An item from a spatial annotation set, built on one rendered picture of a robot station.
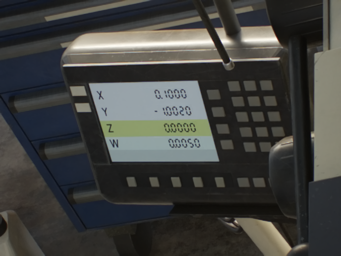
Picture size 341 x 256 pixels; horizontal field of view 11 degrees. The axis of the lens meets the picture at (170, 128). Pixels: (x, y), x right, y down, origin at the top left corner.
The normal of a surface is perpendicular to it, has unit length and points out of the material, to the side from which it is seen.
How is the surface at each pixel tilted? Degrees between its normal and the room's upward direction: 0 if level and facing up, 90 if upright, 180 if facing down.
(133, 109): 71
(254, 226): 53
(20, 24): 90
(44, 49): 90
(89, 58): 14
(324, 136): 0
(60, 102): 90
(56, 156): 90
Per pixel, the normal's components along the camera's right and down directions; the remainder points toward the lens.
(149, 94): -0.40, 0.51
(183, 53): -0.43, -0.43
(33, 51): -0.11, 0.75
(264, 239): -0.17, 0.18
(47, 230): -0.36, -0.65
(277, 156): -0.72, -0.39
